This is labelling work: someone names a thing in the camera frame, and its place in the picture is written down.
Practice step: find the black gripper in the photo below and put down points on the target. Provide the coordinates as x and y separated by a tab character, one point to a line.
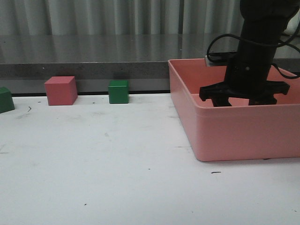
246	80

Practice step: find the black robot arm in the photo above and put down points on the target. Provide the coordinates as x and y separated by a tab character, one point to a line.
264	22

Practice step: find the pink plastic bin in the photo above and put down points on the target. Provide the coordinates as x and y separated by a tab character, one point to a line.
238	132

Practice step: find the white appliance in background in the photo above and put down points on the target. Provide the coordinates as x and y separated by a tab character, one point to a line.
292	25

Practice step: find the green cube block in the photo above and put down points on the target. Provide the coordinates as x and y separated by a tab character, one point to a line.
118	92
6	101

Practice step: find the pink cube block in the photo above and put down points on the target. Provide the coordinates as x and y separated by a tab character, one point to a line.
61	90

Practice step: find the grey stone counter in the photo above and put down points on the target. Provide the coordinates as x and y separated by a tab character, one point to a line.
26	62

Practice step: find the green cube block at left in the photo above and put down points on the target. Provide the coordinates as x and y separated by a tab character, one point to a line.
6	101

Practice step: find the grey curtain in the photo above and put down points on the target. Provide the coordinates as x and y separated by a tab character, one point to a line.
116	17

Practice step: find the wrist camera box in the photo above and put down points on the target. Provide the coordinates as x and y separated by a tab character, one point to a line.
214	59

